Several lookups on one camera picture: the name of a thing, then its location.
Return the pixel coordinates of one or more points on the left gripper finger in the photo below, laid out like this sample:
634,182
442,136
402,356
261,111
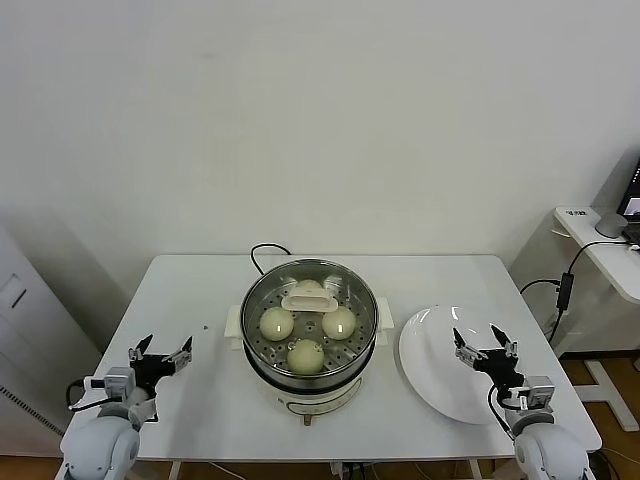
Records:
180,360
139,352

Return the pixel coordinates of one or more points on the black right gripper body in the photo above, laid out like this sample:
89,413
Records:
500,367

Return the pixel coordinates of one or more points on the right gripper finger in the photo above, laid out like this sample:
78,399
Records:
509,349
470,355

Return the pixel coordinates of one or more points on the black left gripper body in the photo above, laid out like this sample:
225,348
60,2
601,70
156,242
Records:
150,369

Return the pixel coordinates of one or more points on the white steamed baozi bun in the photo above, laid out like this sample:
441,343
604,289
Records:
276,325
310,285
339,324
306,356

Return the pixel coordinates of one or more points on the glass pot lid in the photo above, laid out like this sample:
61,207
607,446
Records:
310,301

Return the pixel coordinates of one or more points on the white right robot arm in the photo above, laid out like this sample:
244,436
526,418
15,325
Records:
550,450

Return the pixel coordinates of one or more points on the perforated steel steamer basket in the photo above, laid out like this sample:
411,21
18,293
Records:
300,381

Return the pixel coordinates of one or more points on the white round plate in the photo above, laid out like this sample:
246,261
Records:
435,360

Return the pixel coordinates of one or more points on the black power adapter brick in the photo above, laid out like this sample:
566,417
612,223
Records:
565,292

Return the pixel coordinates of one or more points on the white cabinet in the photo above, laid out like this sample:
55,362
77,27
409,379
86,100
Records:
30,340

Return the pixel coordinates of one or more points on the white side desk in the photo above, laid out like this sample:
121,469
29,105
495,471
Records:
607,262

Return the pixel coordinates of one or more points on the cream electric cooker base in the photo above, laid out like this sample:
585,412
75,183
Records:
320,406

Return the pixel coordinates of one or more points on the grey computer mouse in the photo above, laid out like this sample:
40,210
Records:
611,226

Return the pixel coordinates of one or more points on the grey laptop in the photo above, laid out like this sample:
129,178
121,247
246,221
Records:
632,200

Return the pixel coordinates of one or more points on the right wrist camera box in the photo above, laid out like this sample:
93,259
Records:
539,392

